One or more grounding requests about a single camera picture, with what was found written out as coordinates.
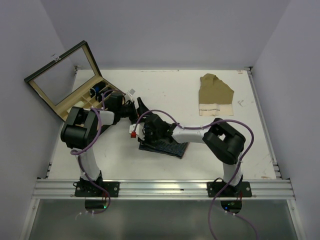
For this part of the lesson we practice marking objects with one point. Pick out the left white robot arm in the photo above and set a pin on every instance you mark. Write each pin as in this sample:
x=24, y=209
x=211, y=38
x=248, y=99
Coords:
x=83, y=128

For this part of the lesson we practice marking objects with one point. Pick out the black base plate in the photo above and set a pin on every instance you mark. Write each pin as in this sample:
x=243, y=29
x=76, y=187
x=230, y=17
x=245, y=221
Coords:
x=88, y=190
x=243, y=189

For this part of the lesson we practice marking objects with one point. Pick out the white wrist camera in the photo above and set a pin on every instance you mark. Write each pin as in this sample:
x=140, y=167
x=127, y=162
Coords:
x=137, y=131
x=129, y=96

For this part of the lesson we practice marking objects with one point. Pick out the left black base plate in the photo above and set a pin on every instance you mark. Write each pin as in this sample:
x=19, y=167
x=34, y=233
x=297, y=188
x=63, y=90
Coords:
x=88, y=190

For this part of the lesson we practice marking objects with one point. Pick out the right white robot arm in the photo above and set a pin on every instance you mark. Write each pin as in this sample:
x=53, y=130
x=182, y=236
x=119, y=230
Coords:
x=224, y=141

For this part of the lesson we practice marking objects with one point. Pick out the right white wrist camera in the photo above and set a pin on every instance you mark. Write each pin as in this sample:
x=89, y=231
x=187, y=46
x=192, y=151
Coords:
x=137, y=131

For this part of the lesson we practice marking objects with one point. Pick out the black blue rolled underwear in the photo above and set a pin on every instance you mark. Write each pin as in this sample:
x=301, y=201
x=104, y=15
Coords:
x=94, y=90

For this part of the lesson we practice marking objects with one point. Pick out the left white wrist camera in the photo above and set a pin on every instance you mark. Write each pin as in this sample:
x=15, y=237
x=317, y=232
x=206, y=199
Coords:
x=129, y=96

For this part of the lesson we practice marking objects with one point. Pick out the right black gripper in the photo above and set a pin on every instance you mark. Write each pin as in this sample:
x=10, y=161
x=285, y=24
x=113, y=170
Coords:
x=146, y=141

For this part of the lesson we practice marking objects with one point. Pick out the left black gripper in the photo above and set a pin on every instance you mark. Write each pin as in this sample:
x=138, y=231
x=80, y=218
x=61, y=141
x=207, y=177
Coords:
x=140, y=110

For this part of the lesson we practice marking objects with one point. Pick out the white rolled cloth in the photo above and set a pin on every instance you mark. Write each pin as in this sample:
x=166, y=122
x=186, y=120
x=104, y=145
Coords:
x=79, y=104

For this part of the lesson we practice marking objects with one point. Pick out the black white rolled underwear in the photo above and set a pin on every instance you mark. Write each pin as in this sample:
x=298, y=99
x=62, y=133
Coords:
x=99, y=95

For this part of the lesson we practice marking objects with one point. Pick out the navy striped underwear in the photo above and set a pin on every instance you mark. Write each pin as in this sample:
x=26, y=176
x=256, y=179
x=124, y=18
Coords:
x=171, y=149

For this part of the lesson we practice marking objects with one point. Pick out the black compartment storage box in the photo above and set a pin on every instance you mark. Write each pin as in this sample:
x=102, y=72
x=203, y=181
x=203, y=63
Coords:
x=67, y=79

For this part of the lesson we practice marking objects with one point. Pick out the aluminium front rail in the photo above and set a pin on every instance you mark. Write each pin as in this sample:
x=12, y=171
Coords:
x=169, y=189

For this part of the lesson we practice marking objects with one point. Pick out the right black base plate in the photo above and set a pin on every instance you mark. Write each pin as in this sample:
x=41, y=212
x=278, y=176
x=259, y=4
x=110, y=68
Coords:
x=243, y=189

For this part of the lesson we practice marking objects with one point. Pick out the olive tan underwear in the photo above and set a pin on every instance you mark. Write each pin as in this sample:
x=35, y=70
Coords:
x=215, y=97

